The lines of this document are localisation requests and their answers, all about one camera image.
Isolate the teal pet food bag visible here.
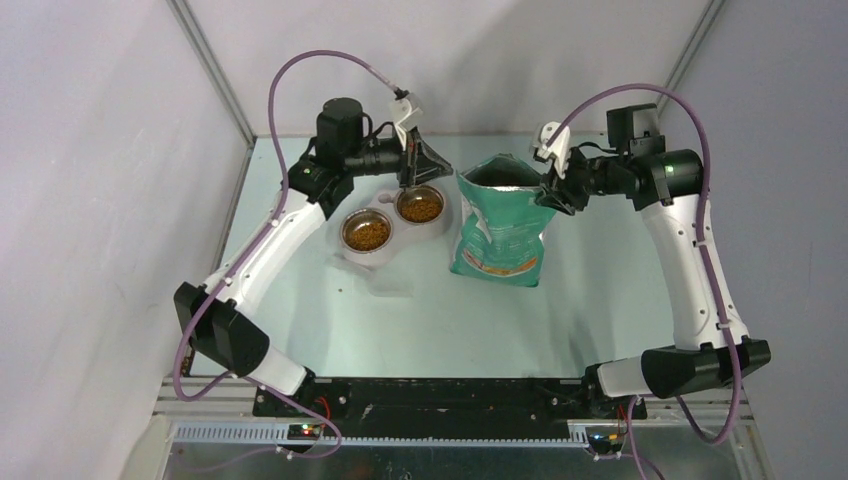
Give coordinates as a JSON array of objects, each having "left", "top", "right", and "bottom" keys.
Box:
[{"left": 450, "top": 154, "right": 555, "bottom": 288}]

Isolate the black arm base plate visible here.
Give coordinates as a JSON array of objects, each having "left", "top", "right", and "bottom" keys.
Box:
[{"left": 295, "top": 377, "right": 629, "bottom": 442}]

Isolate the right steel bowl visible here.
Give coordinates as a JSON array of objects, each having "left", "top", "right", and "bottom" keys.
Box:
[{"left": 395, "top": 186, "right": 445, "bottom": 224}]

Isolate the brown kibble in left bowl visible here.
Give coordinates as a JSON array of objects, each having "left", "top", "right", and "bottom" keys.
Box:
[{"left": 346, "top": 223, "right": 391, "bottom": 252}]

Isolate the controller board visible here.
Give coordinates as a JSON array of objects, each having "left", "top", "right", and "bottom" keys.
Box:
[
  {"left": 286, "top": 423, "right": 323, "bottom": 442},
  {"left": 586, "top": 433, "right": 627, "bottom": 461}
]

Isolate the clear plastic scoop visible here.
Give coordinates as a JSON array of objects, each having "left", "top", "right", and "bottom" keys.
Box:
[{"left": 326, "top": 255, "right": 414, "bottom": 298}]

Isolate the left steel bowl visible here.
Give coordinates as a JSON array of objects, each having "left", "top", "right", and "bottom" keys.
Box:
[{"left": 340, "top": 209, "right": 393, "bottom": 253}]

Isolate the brown kibble in right bowl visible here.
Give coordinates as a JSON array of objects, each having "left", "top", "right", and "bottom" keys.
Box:
[{"left": 400, "top": 199, "right": 443, "bottom": 224}]

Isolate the aluminium frame rail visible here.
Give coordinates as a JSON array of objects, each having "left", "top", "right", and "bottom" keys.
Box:
[{"left": 154, "top": 379, "right": 731, "bottom": 450}]

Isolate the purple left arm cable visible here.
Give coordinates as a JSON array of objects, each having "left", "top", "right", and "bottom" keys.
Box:
[{"left": 172, "top": 50, "right": 402, "bottom": 462}]

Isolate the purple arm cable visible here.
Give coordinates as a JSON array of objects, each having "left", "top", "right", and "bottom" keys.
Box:
[
  {"left": 172, "top": 50, "right": 402, "bottom": 462},
  {"left": 547, "top": 83, "right": 743, "bottom": 480}
]

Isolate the steel bowl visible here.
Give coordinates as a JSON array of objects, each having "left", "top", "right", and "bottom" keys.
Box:
[
  {"left": 340, "top": 209, "right": 393, "bottom": 253},
  {"left": 395, "top": 186, "right": 445, "bottom": 224}
]

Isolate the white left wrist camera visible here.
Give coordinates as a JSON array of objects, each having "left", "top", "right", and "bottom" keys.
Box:
[{"left": 389, "top": 89, "right": 423, "bottom": 150}]

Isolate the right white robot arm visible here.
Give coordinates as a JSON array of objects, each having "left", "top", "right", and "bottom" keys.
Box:
[{"left": 531, "top": 104, "right": 771, "bottom": 418}]

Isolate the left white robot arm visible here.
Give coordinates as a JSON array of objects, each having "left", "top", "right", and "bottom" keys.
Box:
[{"left": 174, "top": 91, "right": 453, "bottom": 417}]

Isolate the left controller board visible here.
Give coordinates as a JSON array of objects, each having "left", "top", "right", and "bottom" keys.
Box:
[{"left": 286, "top": 423, "right": 323, "bottom": 442}]

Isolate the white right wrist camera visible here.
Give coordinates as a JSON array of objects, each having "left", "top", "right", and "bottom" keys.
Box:
[{"left": 530, "top": 121, "right": 571, "bottom": 180}]

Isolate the brown kibble in bowl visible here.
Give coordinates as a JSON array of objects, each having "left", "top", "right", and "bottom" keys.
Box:
[
  {"left": 400, "top": 199, "right": 443, "bottom": 224},
  {"left": 346, "top": 223, "right": 391, "bottom": 252}
]

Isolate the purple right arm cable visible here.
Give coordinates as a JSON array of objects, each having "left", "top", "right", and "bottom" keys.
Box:
[{"left": 547, "top": 83, "right": 743, "bottom": 480}]

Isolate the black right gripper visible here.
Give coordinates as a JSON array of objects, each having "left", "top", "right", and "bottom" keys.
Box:
[{"left": 536, "top": 143, "right": 628, "bottom": 215}]

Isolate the grey double bowl stand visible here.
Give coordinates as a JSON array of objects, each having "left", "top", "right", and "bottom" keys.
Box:
[{"left": 338, "top": 185, "right": 452, "bottom": 267}]

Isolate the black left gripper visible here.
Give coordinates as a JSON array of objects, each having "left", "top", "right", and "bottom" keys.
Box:
[{"left": 344, "top": 125, "right": 452, "bottom": 192}]

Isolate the right controller board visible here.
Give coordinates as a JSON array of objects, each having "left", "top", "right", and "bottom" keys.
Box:
[{"left": 586, "top": 433, "right": 627, "bottom": 461}]

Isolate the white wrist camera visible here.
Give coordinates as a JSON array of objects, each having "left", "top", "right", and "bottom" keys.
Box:
[
  {"left": 389, "top": 89, "right": 423, "bottom": 150},
  {"left": 530, "top": 121, "right": 571, "bottom": 180}
]

